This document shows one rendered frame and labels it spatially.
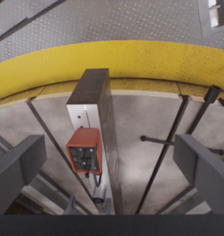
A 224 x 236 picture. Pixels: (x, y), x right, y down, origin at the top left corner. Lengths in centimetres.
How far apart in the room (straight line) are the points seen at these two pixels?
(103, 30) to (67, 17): 25
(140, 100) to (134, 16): 54
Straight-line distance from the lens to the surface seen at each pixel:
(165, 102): 116
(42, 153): 17
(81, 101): 75
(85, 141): 73
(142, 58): 134
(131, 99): 113
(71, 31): 136
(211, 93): 115
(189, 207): 203
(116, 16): 128
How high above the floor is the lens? 127
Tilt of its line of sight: 51 degrees down
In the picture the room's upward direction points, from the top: 170 degrees counter-clockwise
